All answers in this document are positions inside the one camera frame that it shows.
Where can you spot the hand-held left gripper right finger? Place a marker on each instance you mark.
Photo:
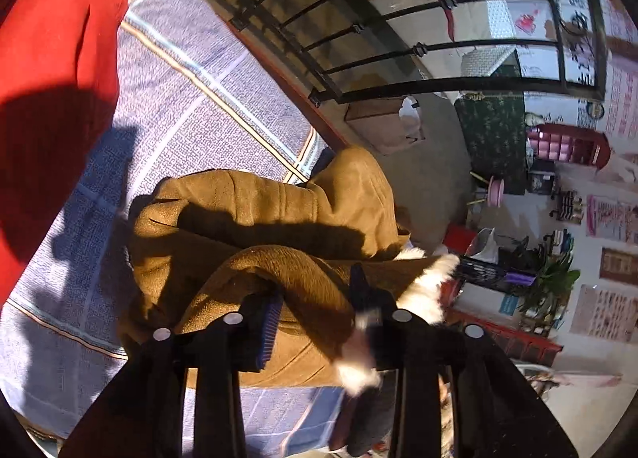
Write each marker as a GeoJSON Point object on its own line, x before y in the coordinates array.
{"type": "Point", "coordinates": [364, 288]}

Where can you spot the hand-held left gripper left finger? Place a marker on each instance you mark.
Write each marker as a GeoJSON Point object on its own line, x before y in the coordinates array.
{"type": "Point", "coordinates": [268, 333]}

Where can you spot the brown suede fleece-lined jacket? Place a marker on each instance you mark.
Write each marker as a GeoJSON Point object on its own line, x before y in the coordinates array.
{"type": "Point", "coordinates": [224, 203]}

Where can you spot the black garment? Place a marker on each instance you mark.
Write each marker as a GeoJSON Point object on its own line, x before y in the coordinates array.
{"type": "Point", "coordinates": [369, 418]}

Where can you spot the cardboard box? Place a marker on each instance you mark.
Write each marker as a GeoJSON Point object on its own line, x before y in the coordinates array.
{"type": "Point", "coordinates": [384, 126]}

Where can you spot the pink stool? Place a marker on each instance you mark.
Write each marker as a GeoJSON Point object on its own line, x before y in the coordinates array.
{"type": "Point", "coordinates": [496, 191]}

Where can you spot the potted green plant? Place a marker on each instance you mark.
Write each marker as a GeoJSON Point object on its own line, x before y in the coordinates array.
{"type": "Point", "coordinates": [548, 278]}

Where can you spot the green hedge panel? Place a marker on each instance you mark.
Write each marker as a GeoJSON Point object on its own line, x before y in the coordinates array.
{"type": "Point", "coordinates": [493, 139]}

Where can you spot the red cabinet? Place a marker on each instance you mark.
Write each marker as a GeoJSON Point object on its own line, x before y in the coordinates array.
{"type": "Point", "coordinates": [573, 146]}

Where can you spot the brown framed picture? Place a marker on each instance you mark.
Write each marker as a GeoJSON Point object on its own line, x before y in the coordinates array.
{"type": "Point", "coordinates": [620, 266]}

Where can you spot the black iron railing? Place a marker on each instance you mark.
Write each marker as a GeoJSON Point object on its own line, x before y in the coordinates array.
{"type": "Point", "coordinates": [349, 29]}

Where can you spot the blue plaid bed sheet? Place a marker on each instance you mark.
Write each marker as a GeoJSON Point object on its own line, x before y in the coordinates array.
{"type": "Point", "coordinates": [174, 89]}

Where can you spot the white hanging chair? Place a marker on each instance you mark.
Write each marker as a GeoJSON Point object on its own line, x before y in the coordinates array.
{"type": "Point", "coordinates": [473, 24]}

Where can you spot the red down jacket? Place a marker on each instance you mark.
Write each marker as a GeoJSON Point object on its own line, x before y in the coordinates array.
{"type": "Point", "coordinates": [55, 64]}

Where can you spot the pale wall poster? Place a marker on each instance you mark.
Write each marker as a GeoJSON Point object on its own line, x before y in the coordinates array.
{"type": "Point", "coordinates": [608, 313]}

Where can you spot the pink wall poster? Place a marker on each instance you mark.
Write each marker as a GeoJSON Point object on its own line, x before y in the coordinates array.
{"type": "Point", "coordinates": [613, 218]}

